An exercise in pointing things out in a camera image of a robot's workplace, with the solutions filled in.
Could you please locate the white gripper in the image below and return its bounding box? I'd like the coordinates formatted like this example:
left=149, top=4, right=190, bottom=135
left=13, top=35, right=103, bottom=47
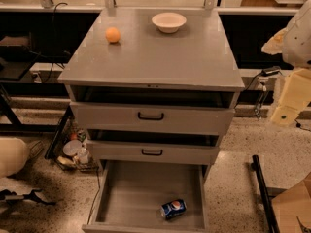
left=261, top=28, right=311, bottom=126

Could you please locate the blue pepsi can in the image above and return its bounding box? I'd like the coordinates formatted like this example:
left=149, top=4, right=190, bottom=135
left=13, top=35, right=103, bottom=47
left=160, top=199, right=187, bottom=220

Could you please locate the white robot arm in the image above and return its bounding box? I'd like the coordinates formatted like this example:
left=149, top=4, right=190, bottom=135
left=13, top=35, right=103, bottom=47
left=261, top=0, right=311, bottom=126

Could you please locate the grey drawer cabinet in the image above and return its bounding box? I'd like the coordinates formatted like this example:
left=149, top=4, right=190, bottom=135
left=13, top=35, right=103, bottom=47
left=57, top=7, right=246, bottom=167

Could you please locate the middle grey drawer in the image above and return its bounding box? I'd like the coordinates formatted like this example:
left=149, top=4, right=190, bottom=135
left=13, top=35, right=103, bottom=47
left=86, top=140, right=220, bottom=165

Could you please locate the grey drawer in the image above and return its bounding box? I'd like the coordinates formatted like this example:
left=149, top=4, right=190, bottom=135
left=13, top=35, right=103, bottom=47
left=82, top=160, right=208, bottom=233
left=86, top=140, right=220, bottom=165
left=70, top=102, right=234, bottom=135

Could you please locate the top grey drawer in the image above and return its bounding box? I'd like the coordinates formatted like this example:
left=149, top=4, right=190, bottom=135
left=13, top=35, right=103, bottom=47
left=70, top=102, right=234, bottom=135

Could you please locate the bottom grey drawer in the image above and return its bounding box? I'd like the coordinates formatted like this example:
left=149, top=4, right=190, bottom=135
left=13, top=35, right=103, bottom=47
left=82, top=160, right=208, bottom=233

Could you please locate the cardboard box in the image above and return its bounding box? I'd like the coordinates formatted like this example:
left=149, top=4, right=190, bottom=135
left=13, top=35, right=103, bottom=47
left=272, top=173, right=311, bottom=233

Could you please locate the white bowl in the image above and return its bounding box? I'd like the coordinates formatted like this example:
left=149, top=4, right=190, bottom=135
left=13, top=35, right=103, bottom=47
left=152, top=13, right=187, bottom=34

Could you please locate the black metal stand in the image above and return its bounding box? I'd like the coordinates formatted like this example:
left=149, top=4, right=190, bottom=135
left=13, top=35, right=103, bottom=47
left=251, top=155, right=280, bottom=233

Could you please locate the orange fruit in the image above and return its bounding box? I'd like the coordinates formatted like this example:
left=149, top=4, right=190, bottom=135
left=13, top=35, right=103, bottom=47
left=105, top=27, right=121, bottom=44

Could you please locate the beige rounded object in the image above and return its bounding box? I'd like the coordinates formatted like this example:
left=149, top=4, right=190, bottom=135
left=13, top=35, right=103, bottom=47
left=0, top=137, right=30, bottom=178

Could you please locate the wire basket with items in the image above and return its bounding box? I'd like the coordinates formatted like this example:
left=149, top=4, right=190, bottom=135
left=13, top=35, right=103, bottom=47
left=55, top=119, right=98, bottom=172

